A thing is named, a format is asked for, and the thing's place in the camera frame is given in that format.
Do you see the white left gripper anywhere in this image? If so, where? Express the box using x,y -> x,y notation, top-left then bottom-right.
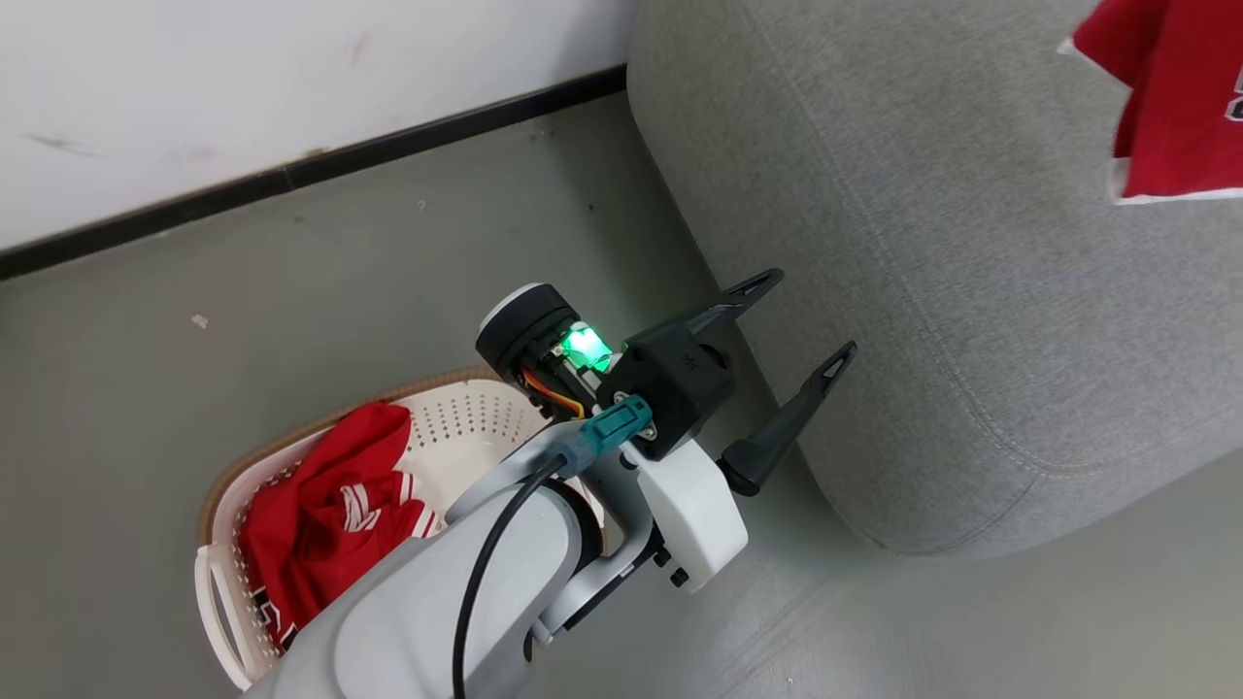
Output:
476,269 -> 859,591

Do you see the black cable teal plug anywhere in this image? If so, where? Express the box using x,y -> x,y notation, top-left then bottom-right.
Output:
452,393 -> 654,699

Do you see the red jersey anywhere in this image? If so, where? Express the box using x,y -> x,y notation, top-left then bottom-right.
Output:
1057,0 -> 1243,207
238,401 -> 443,653

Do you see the orange yellow wire bundle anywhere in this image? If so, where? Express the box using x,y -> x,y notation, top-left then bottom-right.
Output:
520,367 -> 588,420

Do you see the black wall baseboard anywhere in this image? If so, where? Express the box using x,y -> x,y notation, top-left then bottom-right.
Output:
0,63 -> 629,283

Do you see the grey fabric sofa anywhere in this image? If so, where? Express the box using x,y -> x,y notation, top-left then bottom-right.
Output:
626,0 -> 1243,559

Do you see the cream plastic laundry basket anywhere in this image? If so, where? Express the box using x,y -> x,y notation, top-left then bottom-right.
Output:
194,367 -> 588,692

